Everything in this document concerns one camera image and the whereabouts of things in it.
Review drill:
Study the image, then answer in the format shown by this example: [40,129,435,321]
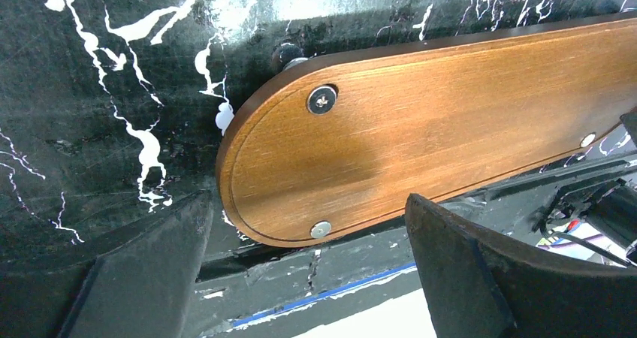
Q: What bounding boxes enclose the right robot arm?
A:
[532,113,636,268]

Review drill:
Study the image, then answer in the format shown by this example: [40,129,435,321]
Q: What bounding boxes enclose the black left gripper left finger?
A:
[1,190,213,337]

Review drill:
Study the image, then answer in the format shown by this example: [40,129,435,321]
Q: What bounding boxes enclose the oval wooden tray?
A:
[215,11,636,247]

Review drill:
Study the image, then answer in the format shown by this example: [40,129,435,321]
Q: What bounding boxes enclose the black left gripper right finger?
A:
[404,194,636,337]

